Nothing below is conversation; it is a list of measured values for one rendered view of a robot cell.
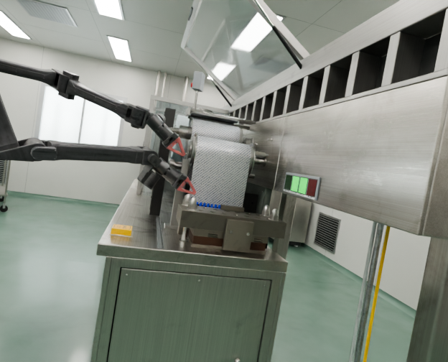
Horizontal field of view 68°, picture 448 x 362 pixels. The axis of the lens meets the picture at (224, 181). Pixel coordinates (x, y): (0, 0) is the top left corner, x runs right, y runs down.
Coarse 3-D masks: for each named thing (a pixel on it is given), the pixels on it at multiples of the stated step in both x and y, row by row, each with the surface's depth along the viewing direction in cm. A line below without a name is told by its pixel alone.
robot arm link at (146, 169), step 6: (150, 156) 124; (156, 156) 125; (150, 162) 125; (156, 162) 126; (144, 168) 130; (150, 168) 128; (144, 174) 128; (150, 174) 129; (144, 180) 129; (150, 180) 129; (156, 180) 131; (150, 186) 130
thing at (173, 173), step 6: (168, 168) 132; (174, 168) 134; (162, 174) 134; (168, 174) 131; (174, 174) 132; (180, 174) 133; (168, 180) 133; (174, 180) 132; (180, 180) 134; (174, 186) 130
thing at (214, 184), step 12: (204, 168) 136; (216, 168) 138; (228, 168) 139; (192, 180) 136; (204, 180) 137; (216, 180) 138; (228, 180) 139; (240, 180) 140; (204, 192) 137; (216, 192) 138; (228, 192) 140; (240, 192) 141; (216, 204) 139; (228, 204) 140; (240, 204) 141
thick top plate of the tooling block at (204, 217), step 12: (180, 204) 129; (180, 216) 117; (192, 216) 117; (204, 216) 118; (216, 216) 119; (228, 216) 120; (240, 216) 123; (252, 216) 128; (264, 216) 134; (204, 228) 118; (216, 228) 119; (264, 228) 123; (276, 228) 125
